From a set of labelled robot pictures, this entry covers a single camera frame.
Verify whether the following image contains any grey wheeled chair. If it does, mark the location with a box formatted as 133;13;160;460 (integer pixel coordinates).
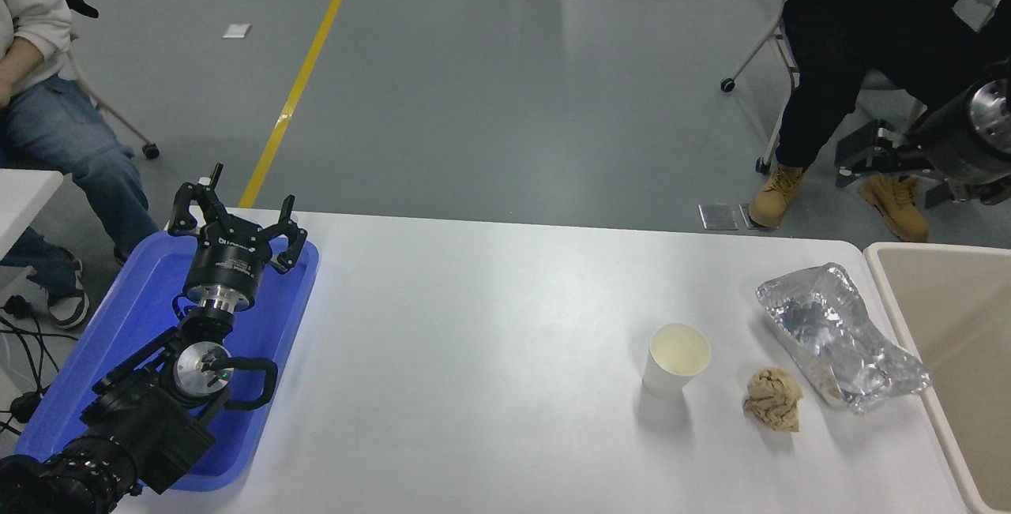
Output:
20;0;160;161

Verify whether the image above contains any small white side table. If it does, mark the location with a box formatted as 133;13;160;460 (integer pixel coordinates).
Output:
0;169;64;286

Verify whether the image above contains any crumpled tan paper ball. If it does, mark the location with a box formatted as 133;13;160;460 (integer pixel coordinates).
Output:
742;367;804;433

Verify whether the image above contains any white wheeled chair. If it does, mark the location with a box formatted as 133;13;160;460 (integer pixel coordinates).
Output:
720;0;925;175

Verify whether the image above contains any seated person in jeans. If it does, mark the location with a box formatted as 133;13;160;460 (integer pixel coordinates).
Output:
0;0;163;331

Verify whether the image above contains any blue plastic tray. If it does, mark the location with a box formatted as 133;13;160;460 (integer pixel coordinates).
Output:
14;231;320;493

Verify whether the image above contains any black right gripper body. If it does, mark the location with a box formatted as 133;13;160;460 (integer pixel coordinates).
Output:
904;88;998;183

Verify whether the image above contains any black floor cable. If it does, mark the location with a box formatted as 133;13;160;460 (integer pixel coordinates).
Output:
0;313;80;436

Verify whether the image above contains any white paper cup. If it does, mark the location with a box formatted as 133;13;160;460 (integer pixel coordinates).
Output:
642;323;712;400

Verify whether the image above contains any large pale bin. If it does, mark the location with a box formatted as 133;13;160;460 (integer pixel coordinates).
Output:
863;242;1011;514

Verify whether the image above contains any seated person with tan boots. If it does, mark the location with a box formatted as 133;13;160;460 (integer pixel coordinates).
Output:
748;0;992;243

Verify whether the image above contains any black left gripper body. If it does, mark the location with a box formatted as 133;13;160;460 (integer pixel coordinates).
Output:
183;223;273;295

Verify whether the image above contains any crumpled silver foil tray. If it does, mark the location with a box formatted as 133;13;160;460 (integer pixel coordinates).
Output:
756;262;934;415

